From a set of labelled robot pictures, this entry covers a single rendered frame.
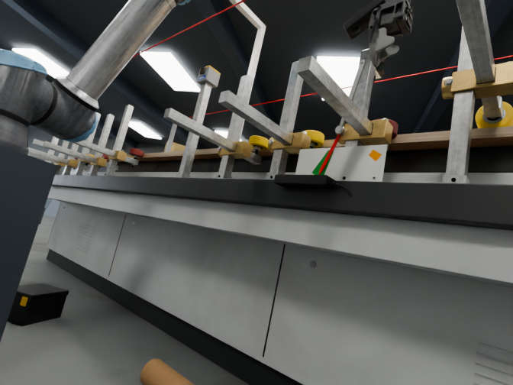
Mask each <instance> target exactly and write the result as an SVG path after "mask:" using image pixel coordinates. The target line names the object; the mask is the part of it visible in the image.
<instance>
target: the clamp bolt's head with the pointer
mask: <svg viewBox="0 0 513 385"><path fill-rule="evenodd" d="M342 129H343V128H342V127H341V126H338V127H337V128H336V132H337V133H339V132H341V131H342ZM345 133H346V129H345V132H344V133H343V134H342V135H337V137H336V139H335V141H334V143H333V145H332V147H331V149H330V150H329V152H328V154H327V156H326V158H325V160H324V162H323V164H322V166H321V169H320V171H319V175H320V174H321V172H322V171H323V170H324V168H325V166H326V164H327V162H328V160H329V158H330V156H331V155H332V153H333V151H334V148H335V147H336V145H337V142H338V141H339V139H340V136H343V135H344V134H345Z"/></svg>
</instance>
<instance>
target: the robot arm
mask: <svg viewBox="0 0 513 385"><path fill-rule="evenodd" d="M190 1H191V0H129V1H128V2H127V4H126V5H125V6H124V7H123V8H122V9H121V11H120V12H119V13H118V14H117V16H116V17H115V18H114V19H113V21H112V22H111V23H110V24H109V26H107V27H106V29H105V30H104V31H103V32H102V34H101V35H100V36H99V37H98V39H97V40H96V41H95V43H94V44H93V45H92V46H91V47H90V48H89V49H88V51H87V52H86V53H85V54H84V56H83V57H82V58H81V60H80V61H79V62H78V63H77V64H76V65H75V66H74V67H73V69H72V70H71V71H70V73H69V74H68V75H67V76H57V77H56V78H55V80H54V81H52V82H48V81H47V80H46V77H47V69H46V68H45V67H44V66H43V65H41V64H40V63H38V62H37V61H34V60H32V59H31V58H29V57H26V56H24V55H21V54H19V53H15V52H13V51H10V50H4V49H0V146H3V147H6V148H9V149H11V150H15V151H17V152H20V153H23V154H26V155H28V152H29V149H28V139H27V130H28V127H29V125H30V126H31V127H33V128H36V129H38V130H40V131H43V132H45V133H48V134H50V135H52V136H54V137H55V138H58V139H60V140H65V141H68V142H73V143H75V142H80V141H84V140H85V139H86V138H88V137H89V135H90V134H92V133H93V132H94V130H95V129H96V126H97V124H98V119H97V117H98V116H97V113H96V111H97V110H98V98H99V97H100V96H101V95H102V93H103V92H104V91H105V90H106V89H107V88H108V87H109V85H110V84H111V83H112V81H113V80H114V79H115V78H116V76H117V75H118V74H119V73H120V72H121V71H122V70H123V69H124V67H125V66H126V65H127V63H128V62H129V61H130V60H131V58H132V57H133V56H134V55H135V53H136V52H137V51H138V50H139V49H140V48H141V46H142V45H143V44H144V43H145V41H146V40H147V39H148V38H149V36H150V35H151V34H152V33H153V32H154V31H155V30H156V28H157V27H158V26H159V25H160V23H161V22H162V21H163V19H164V18H165V17H166V16H167V15H168V14H169V13H170V11H171V10H172V9H173V8H174V7H176V6H177V5H184V4H185V3H188V2H190ZM410 2H411V0H374V1H372V2H371V3H370V4H368V5H367V6H366V7H365V8H364V9H362V10H361V11H360V12H358V13H357V14H356V15H354V16H353V17H352V18H351V19H350V20H349V21H347V22H346V23H345V24H344V25H343V27H344V30H345V31H346V32H347V35H348V36H349V38H350V39H351V40H352V39H354V38H355V37H356V36H358V35H359V34H361V33H362V32H363V31H365V30H366V29H367V28H369V54H370V60H371V62H372V64H373V65H374V67H377V66H378V65H379V64H380V62H381V61H382V60H383V59H385V58H386V57H390V56H391V55H393V54H395V53H397V52H398V50H399V46H397V45H393V43H394V41H395V38H397V37H402V36H403V35H406V34H410V33H411V27H412V22H413V16H414V15H413V14H412V13H413V7H412V6H411V5H410ZM411 8H412V11H411Z"/></svg>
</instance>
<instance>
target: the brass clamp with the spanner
mask: <svg viewBox="0 0 513 385"><path fill-rule="evenodd" d="M371 122H372V123H373V127H372V133H371V134H366V135H359V134H358V133H357V132H356V131H355V130H354V129H353V128H352V127H351V126H350V125H349V124H348V123H347V124H345V126H344V128H345V129H346V133H345V134H344V135H343V136H340V139H339V141H338V142H339V143H340V144H346V141H359V142H360V143H361V144H362V145H363V146H366V145H380V144H391V139H392V129H393V126H392V125H391V124H390V123H389V121H388V120H387V119H382V120H375V121H371Z"/></svg>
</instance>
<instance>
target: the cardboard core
mask: <svg viewBox="0 0 513 385"><path fill-rule="evenodd" d="M140 381H141V383H142V384H143V385H195V384H193V383H192V382H190V381H189V380H187V379H186V378H184V376H182V375H181V374H179V373H178V372H177V371H175V370H174V369H172V368H171V367H170V366H169V365H167V364H166V363H164V362H163V361H161V360H160V359H158V358H155V359H153V360H151V361H149V362H147V363H146V365H145V366H144V368H143V370H142V371H141V374H140Z"/></svg>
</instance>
